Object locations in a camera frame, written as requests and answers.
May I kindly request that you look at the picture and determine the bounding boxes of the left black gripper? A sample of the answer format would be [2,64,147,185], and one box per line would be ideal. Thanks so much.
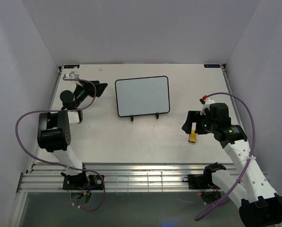
[73,79,107,108]

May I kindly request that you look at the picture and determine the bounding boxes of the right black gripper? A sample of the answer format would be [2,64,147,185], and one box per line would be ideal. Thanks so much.
[182,110,217,134]

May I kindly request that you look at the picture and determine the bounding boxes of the yellow bone-shaped eraser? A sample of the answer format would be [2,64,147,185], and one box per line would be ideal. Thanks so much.
[188,132,197,143]

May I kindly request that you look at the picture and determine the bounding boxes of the small black-framed whiteboard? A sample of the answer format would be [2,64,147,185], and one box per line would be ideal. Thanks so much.
[115,76,170,118]

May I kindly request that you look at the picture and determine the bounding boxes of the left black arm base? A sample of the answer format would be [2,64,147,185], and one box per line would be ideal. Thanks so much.
[62,175,103,191]

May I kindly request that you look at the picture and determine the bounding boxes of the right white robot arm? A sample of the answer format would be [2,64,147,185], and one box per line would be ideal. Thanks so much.
[182,103,282,227]

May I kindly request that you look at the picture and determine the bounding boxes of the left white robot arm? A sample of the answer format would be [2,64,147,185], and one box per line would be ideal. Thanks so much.
[37,80,108,189]

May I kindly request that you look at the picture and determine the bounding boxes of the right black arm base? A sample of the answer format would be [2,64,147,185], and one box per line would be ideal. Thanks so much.
[182,174,219,190]

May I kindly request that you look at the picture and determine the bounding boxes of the left blue table label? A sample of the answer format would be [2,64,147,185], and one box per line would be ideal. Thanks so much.
[63,65,80,69]

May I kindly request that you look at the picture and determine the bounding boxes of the blue table label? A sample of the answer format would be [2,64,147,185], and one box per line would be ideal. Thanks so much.
[204,64,221,68]
[63,65,80,69]

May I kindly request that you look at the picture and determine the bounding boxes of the right blue table label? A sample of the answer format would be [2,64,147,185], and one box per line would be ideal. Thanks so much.
[204,64,221,68]

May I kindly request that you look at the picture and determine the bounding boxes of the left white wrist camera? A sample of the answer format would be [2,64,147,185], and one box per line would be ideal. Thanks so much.
[62,71,81,86]

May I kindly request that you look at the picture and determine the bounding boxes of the wire whiteboard easel stand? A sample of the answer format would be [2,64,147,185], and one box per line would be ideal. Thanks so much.
[129,112,160,122]

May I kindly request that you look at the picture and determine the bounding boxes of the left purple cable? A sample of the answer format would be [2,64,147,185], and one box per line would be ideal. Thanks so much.
[15,73,106,212]

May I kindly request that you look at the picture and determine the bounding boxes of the aluminium extrusion rail frame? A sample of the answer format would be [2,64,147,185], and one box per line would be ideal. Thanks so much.
[17,163,206,193]

